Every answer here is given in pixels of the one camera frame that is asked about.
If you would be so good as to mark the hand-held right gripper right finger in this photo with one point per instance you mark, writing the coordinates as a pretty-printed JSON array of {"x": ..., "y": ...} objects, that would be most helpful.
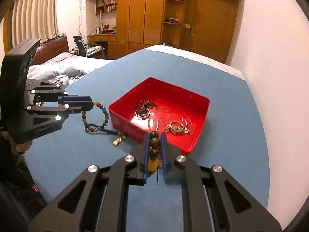
[{"x": 164, "y": 159}]

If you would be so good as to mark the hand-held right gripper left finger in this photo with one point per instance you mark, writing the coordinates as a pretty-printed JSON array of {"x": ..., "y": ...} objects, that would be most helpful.
[{"x": 145, "y": 159}]

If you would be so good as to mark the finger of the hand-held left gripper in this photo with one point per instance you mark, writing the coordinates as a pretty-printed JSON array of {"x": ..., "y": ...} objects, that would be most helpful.
[
  {"x": 74, "y": 99},
  {"x": 77, "y": 107}
]

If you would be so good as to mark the small silver bangle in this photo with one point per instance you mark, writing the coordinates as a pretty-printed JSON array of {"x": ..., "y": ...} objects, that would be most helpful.
[{"x": 175, "y": 125}]

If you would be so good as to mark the red box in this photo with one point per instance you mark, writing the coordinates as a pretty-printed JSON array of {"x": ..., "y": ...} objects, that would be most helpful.
[{"x": 190, "y": 101}]

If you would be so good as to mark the person's left hand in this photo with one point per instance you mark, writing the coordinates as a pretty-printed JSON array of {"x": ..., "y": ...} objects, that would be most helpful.
[{"x": 23, "y": 146}]

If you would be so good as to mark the grey duvet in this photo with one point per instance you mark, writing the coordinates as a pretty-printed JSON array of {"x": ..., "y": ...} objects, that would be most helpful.
[{"x": 53, "y": 67}]

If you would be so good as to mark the wooden headboard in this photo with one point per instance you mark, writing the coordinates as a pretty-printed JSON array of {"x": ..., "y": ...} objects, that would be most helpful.
[{"x": 53, "y": 46}]

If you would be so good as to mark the black office chair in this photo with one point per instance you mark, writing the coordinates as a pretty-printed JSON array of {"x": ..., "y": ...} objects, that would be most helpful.
[{"x": 79, "y": 44}]

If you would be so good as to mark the beige curtain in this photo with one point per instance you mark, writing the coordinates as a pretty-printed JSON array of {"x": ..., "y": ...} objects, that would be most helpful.
[{"x": 33, "y": 17}]

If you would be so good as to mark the wooden desk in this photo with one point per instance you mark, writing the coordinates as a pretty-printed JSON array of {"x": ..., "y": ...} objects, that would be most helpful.
[{"x": 113, "y": 44}]

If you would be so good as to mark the white desk lamp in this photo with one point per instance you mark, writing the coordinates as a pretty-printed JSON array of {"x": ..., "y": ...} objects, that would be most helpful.
[{"x": 101, "y": 19}]

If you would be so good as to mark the row of books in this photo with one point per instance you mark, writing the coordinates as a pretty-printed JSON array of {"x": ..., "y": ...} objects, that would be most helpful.
[{"x": 108, "y": 6}]

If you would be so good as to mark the wooden wardrobe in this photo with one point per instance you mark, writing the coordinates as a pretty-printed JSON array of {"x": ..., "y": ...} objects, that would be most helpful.
[{"x": 135, "y": 17}]

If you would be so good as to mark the person's dark clothing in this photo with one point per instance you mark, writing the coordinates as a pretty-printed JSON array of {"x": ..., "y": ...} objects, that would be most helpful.
[{"x": 19, "y": 198}]

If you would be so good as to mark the dark flat shelf box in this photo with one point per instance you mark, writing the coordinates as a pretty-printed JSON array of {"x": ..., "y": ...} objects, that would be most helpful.
[{"x": 173, "y": 19}]

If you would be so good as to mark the wooden door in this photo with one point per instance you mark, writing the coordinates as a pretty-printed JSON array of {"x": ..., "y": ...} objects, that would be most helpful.
[{"x": 212, "y": 24}]

